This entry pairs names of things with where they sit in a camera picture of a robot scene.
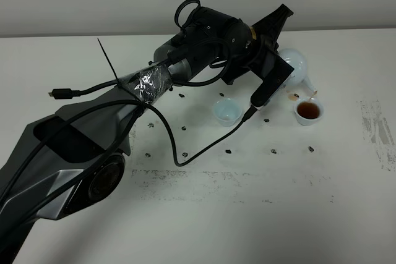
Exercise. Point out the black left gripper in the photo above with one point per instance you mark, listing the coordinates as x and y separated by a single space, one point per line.
247 42

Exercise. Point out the light blue porcelain teapot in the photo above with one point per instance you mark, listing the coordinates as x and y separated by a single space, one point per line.
300 69

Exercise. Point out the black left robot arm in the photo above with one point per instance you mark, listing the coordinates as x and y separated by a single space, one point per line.
75 157

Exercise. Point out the right light blue teacup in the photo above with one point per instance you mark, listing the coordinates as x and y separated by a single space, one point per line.
308 111

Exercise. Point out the light blue teacup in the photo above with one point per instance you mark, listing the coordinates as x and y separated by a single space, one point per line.
308 111
227 111

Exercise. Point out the left light blue teacup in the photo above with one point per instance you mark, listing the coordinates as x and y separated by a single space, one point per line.
227 111

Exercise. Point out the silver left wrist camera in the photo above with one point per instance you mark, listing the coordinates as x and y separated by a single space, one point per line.
274 72

